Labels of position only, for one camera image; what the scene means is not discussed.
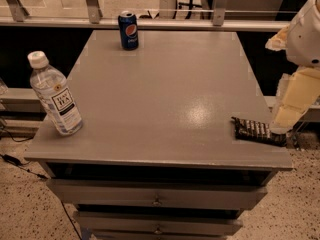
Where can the top grey drawer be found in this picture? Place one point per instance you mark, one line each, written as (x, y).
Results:
(159, 195)

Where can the grey drawer cabinet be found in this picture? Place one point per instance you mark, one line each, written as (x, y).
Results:
(162, 113)

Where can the clear water bottle white cap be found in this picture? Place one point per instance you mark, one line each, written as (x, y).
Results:
(52, 89)

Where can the grey drawer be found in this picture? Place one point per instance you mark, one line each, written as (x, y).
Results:
(159, 195)
(157, 224)

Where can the blue pepsi can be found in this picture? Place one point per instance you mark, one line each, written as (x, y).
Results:
(128, 30)

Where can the black rxbar chocolate bar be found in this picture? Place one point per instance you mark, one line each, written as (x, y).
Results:
(259, 132)

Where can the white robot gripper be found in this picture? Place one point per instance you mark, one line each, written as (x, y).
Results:
(305, 39)

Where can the metal railing frame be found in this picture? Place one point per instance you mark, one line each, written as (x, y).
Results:
(220, 15)

